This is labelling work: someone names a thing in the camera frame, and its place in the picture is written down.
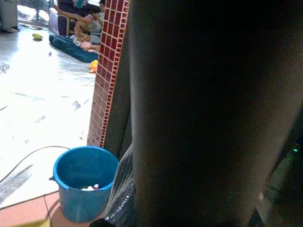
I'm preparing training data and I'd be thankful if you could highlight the pink clothes pile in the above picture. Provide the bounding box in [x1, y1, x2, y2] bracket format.
[72, 35, 100, 52]

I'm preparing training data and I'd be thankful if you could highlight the dark blue floor mattress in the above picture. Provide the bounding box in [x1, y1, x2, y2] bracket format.
[49, 34, 99, 63]

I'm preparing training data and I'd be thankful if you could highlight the black floor cable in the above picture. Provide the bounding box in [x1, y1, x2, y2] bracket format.
[0, 145, 71, 183]

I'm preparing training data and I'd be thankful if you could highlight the black robot leg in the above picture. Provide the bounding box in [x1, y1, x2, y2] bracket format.
[128, 0, 303, 227]

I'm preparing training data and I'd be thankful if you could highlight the purple armchair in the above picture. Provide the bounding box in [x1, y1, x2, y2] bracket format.
[49, 0, 100, 36]

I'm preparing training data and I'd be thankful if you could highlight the seated person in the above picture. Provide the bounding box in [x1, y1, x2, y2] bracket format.
[73, 0, 107, 44]

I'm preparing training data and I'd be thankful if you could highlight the silver mesh wrap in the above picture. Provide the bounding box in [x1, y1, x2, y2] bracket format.
[102, 142, 137, 227]

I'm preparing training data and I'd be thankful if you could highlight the grey appliance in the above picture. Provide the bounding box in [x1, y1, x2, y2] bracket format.
[0, 0, 21, 33]

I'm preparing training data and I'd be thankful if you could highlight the red tiled pillar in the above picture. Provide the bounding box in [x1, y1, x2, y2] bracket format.
[87, 0, 130, 148]

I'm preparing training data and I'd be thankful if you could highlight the blue plastic bucket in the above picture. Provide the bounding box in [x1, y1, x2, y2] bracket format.
[49, 146, 120, 223]

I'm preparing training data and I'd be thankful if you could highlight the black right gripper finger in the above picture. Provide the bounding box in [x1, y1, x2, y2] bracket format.
[89, 218, 112, 227]

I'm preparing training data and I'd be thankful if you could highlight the white and red rubbish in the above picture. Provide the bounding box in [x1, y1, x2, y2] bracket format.
[80, 183, 100, 191]

